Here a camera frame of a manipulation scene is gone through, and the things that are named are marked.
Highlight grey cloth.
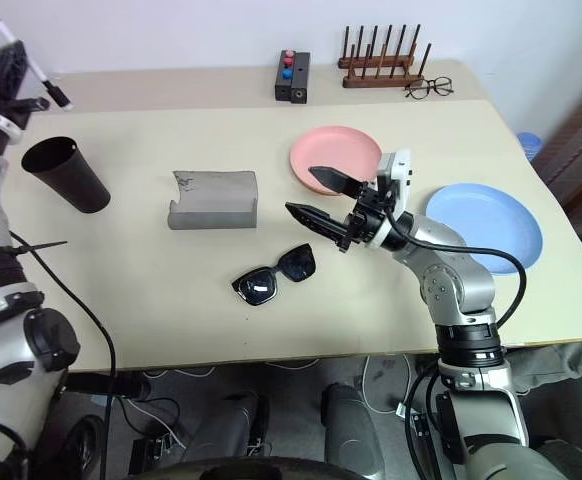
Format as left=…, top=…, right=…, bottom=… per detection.
left=500, top=339, right=582, bottom=397

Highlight grey rounded robot leg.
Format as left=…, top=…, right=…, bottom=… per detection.
left=320, top=382, right=385, bottom=480

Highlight blue round lid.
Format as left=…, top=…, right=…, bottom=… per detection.
left=516, top=131, right=546, bottom=162

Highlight black floor power box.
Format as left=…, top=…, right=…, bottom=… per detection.
left=128, top=435, right=173, bottom=476

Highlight cream table cover mat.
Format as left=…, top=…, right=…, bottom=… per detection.
left=0, top=98, right=582, bottom=374

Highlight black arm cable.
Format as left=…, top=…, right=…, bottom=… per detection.
left=8, top=230, right=119, bottom=480
left=383, top=207, right=529, bottom=331

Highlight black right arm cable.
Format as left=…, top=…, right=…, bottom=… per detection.
left=383, top=207, right=529, bottom=331

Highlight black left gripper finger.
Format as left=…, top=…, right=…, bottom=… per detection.
left=0, top=41, right=28, bottom=100
left=8, top=97, right=52, bottom=119

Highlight black box with coloured buttons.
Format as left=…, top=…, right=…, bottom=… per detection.
left=274, top=48, right=298, bottom=103

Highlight black wheel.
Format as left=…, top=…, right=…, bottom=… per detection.
left=68, top=413, right=108, bottom=480

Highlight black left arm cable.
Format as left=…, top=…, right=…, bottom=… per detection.
left=8, top=230, right=119, bottom=480

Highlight white marker with black cap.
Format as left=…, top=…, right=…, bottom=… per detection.
left=0, top=15, right=75, bottom=112

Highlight dark rounded robot leg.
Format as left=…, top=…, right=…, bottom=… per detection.
left=214, top=391, right=272, bottom=454

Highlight black zip tie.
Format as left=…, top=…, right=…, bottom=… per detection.
left=18, top=240, right=68, bottom=256

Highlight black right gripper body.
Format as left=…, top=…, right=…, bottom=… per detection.
left=335, top=180, right=398, bottom=252

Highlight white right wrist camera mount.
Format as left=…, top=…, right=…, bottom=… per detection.
left=374, top=148, right=414, bottom=217

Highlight blue plate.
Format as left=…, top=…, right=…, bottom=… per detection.
left=424, top=183, right=544, bottom=276

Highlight black-framed clear eyeglasses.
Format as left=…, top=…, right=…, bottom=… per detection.
left=403, top=76, right=455, bottom=101

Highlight black cup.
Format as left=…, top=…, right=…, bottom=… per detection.
left=20, top=136, right=112, bottom=216

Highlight grey glasses case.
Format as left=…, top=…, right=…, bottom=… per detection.
left=166, top=170, right=259, bottom=232

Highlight plain black box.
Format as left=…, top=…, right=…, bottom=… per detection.
left=290, top=50, right=313, bottom=106

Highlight pink plate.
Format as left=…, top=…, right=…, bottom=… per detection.
left=289, top=125, right=384, bottom=196

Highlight brown wooden peg rack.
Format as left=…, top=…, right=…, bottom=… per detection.
left=338, top=23, right=433, bottom=90

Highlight white floor cable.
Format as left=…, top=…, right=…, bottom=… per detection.
left=118, top=397, right=188, bottom=450
left=359, top=353, right=413, bottom=415

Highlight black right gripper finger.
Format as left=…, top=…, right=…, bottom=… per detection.
left=284, top=201, right=351, bottom=244
left=308, top=165, right=363, bottom=198

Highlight black sunglasses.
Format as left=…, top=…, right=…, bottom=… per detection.
left=231, top=242, right=316, bottom=307

